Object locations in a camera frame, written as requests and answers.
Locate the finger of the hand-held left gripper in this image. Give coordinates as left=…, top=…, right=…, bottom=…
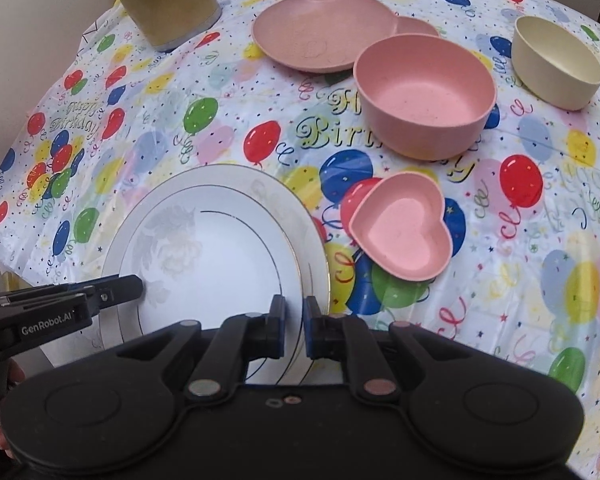
left=82, top=275, right=144, bottom=316

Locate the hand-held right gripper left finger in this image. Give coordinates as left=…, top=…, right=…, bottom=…
left=115, top=295, right=286, bottom=402

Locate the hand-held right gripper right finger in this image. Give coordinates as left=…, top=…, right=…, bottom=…
left=305, top=296, right=481, bottom=403

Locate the pink heart-shaped dish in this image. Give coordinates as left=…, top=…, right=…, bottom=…
left=340, top=172, right=454, bottom=279

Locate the large white gold-rimmed plate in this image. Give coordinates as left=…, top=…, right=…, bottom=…
left=99, top=163, right=332, bottom=386

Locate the pink bear-shaped plate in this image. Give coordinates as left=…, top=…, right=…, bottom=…
left=251, top=0, right=440, bottom=73

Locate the person's left hand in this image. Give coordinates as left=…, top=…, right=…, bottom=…
left=0, top=360, right=27, bottom=461

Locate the balloon print tablecloth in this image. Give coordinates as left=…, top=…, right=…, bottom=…
left=0, top=0, right=600, bottom=476

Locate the pink round bowl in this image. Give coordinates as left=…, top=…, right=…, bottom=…
left=353, top=35, right=497, bottom=160

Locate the cream round bowl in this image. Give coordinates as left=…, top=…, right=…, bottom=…
left=511, top=15, right=600, bottom=111

